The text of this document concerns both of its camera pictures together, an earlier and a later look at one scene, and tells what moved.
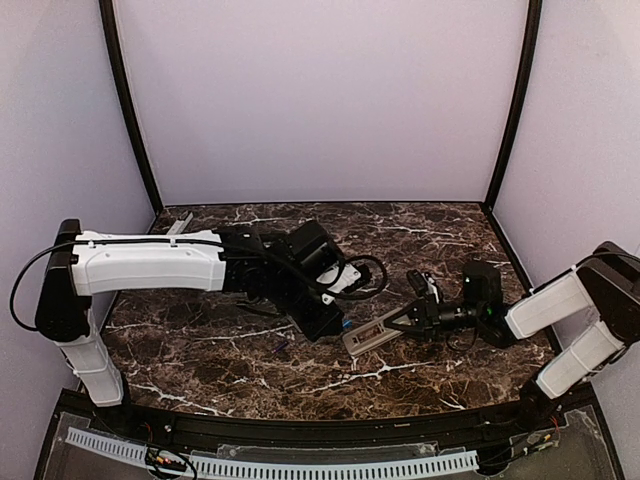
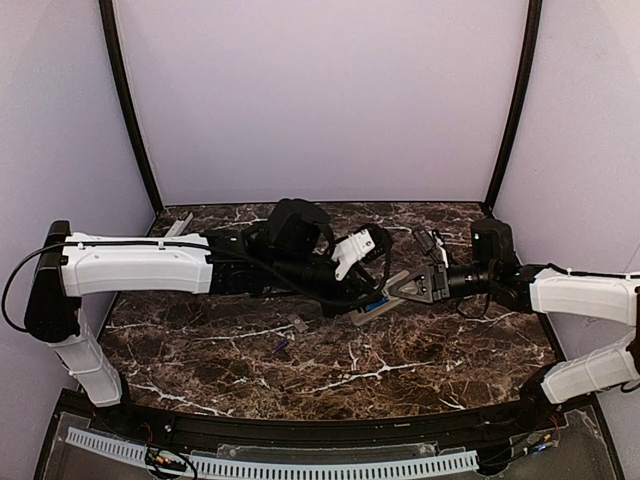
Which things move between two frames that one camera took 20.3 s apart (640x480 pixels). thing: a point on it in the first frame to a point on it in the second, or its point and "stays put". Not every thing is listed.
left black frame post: (107, 16) stays put
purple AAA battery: (275, 350) stays put
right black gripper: (425, 320) to (440, 283)
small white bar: (180, 225) stays put
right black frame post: (532, 43) stays put
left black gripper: (314, 316) to (357, 289)
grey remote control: (367, 337) to (359, 318)
